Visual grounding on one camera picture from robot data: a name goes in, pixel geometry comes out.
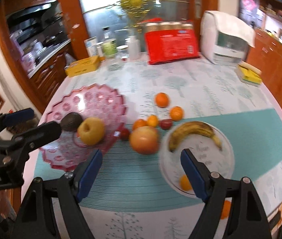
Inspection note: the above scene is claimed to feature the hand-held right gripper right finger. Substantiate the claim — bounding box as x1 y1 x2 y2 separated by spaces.
180 149 272 239

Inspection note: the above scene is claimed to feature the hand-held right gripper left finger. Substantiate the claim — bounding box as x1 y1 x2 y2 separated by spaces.
13 149 103 239

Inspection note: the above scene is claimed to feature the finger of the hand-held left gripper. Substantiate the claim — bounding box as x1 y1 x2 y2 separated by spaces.
0 108 35 140
6 121 62 160

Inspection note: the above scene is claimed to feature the dark avocado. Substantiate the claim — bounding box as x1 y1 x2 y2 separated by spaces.
61 112 84 132

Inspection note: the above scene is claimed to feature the white round plate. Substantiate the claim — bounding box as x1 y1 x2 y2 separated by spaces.
159 122 235 196

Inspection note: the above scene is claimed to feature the ripe banana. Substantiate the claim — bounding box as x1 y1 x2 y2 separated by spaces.
168 121 223 153

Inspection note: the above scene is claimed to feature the pink glass fruit bowl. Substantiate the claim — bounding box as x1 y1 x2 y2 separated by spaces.
38 83 128 172

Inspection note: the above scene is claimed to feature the small red fruit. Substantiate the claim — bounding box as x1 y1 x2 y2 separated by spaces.
118 127 130 140
159 119 173 130

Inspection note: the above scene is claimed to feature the large red yellow apple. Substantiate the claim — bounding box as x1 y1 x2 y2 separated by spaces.
129 126 159 155

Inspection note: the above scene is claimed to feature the small orange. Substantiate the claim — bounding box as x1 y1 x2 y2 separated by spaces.
133 119 148 130
147 115 159 127
170 106 184 121
155 93 169 108
179 175 192 191

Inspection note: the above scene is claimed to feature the yellow pear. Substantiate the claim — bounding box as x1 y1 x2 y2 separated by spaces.
77 117 106 145

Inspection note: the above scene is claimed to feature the kitchen counter cabinet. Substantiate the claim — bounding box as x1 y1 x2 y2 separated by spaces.
28 38 72 97

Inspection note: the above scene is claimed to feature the yellow flat box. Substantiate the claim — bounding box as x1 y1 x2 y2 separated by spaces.
64 56 101 77

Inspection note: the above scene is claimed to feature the tree print tablecloth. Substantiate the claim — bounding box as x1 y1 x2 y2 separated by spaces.
21 51 282 239

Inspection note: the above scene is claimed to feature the white carton box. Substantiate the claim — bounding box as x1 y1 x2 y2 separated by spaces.
84 37 99 58

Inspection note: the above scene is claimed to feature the range hood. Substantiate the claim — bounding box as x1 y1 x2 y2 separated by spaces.
6 3 54 28

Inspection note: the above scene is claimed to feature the green label glass bottle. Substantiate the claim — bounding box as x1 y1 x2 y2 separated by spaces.
102 27 118 58

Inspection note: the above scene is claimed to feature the yellow sponge pack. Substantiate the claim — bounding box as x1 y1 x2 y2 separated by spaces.
236 61 262 86

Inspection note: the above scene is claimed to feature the white plastic bottle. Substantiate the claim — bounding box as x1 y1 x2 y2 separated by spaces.
125 35 141 61

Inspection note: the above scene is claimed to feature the white countertop appliance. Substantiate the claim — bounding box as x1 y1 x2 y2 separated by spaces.
200 12 250 65

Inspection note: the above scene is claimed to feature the red plastic packet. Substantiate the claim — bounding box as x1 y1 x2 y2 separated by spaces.
144 29 201 66

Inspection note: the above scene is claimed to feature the wooden sideboard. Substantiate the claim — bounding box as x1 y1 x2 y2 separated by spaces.
246 27 282 120

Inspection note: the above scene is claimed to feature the yellow flower decoration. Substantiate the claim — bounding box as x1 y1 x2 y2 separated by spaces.
117 0 156 30

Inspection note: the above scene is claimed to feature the white towel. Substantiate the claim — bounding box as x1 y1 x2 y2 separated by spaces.
202 10 255 48

